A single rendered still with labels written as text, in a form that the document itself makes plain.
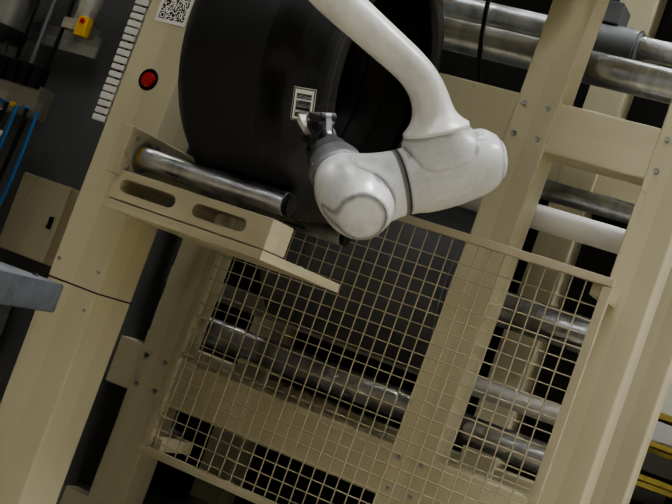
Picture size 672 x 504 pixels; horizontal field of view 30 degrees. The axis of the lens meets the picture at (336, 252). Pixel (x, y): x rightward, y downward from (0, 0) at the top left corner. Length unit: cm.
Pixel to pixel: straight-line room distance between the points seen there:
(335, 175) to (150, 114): 79
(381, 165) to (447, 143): 10
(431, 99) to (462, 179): 13
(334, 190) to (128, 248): 84
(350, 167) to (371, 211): 8
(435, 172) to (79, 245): 96
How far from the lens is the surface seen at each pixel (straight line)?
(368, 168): 184
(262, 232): 226
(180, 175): 240
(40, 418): 257
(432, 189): 186
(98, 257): 255
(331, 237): 254
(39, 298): 164
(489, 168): 188
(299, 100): 221
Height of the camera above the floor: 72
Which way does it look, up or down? 3 degrees up
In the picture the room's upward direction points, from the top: 20 degrees clockwise
